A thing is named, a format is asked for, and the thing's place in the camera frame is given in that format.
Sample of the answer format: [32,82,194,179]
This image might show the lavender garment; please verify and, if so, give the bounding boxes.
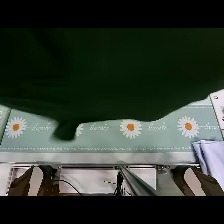
[191,138,224,192]

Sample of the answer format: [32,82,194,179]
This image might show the dark green T-shirt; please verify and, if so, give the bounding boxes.
[0,28,224,142]

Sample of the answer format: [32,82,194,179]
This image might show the silver frame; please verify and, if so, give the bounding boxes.
[0,151,202,197]

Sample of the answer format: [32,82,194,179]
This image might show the black cable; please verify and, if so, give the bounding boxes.
[52,179,84,197]

